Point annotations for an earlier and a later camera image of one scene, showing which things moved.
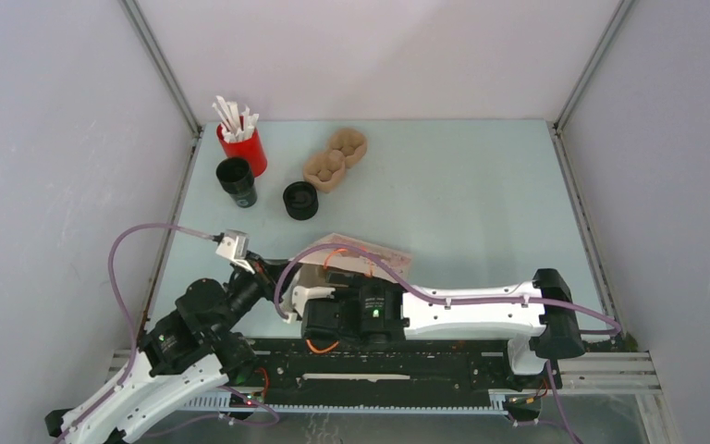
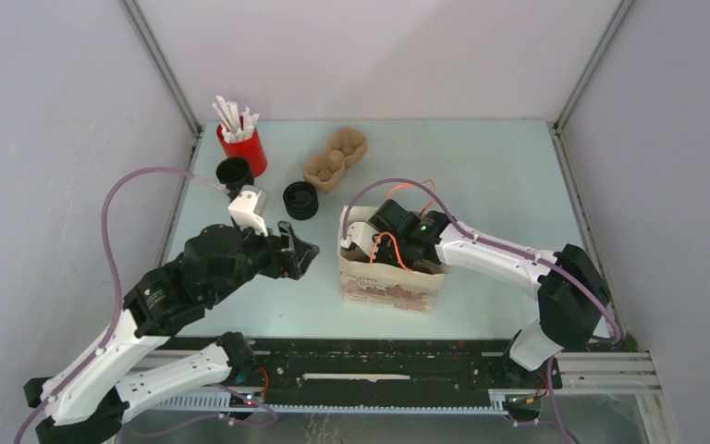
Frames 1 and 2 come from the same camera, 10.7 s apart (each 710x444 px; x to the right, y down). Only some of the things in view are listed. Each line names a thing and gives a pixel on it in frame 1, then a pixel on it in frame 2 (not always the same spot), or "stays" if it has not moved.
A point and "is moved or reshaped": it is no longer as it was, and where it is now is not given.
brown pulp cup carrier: x=325 y=170 stays
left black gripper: x=267 y=274 -> x=297 y=259
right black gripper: x=341 y=290 -> x=379 y=243
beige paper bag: x=341 y=252 is moved or reshaped
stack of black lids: x=300 y=200 stays
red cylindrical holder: x=252 y=149 stays
